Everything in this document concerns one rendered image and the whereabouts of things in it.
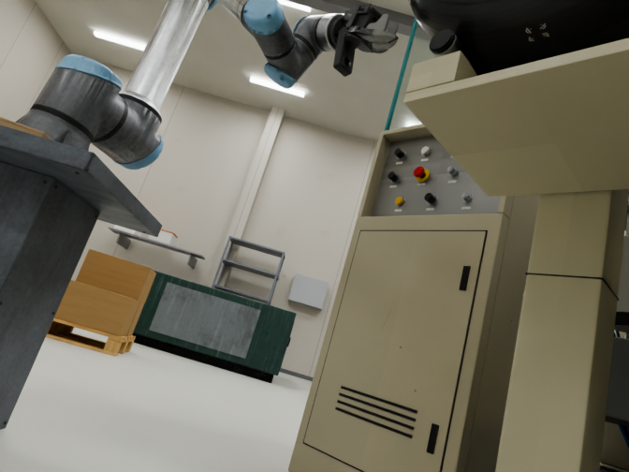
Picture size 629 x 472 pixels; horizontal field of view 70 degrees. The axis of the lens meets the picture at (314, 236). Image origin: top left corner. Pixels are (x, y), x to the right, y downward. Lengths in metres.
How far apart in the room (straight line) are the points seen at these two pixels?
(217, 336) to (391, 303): 4.17
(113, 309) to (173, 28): 2.47
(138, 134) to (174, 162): 9.70
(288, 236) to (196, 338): 5.16
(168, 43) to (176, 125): 9.96
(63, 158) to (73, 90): 0.33
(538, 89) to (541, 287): 0.39
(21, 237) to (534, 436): 1.05
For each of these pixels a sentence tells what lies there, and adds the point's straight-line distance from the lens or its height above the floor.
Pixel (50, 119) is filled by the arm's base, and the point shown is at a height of 0.70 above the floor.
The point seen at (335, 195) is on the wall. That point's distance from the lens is 10.56.
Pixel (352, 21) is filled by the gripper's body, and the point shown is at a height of 1.12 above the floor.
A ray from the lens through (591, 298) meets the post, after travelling 0.93.
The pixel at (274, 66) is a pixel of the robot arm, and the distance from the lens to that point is 1.26.
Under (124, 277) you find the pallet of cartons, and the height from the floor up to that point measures 0.57.
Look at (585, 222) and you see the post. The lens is 0.99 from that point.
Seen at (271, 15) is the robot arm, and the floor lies 1.06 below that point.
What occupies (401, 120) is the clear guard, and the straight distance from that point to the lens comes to 1.87.
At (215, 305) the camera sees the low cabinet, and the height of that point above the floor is 0.66.
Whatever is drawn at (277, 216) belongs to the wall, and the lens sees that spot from 10.33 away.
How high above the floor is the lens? 0.34
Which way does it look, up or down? 15 degrees up
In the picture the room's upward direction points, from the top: 17 degrees clockwise
